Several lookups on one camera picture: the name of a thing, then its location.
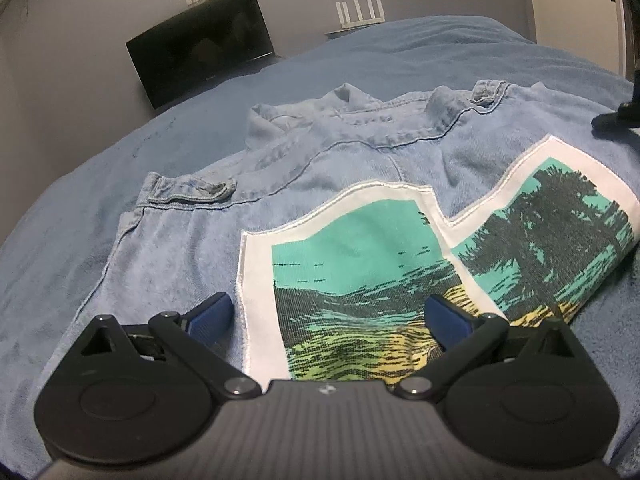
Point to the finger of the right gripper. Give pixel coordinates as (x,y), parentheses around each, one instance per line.
(626,117)

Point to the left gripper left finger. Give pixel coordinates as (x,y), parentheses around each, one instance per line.
(190,338)

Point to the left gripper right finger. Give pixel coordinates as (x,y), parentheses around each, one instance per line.
(468,342)

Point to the light blue denim jacket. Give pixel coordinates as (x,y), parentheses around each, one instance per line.
(344,213)

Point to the white door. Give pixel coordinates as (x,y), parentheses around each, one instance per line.
(592,29)

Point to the blue fleece blanket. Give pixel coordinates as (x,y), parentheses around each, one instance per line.
(58,250)

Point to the black monitor screen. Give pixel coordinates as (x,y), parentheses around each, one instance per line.
(199,47)

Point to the white wifi router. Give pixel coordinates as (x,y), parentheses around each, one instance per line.
(355,15)

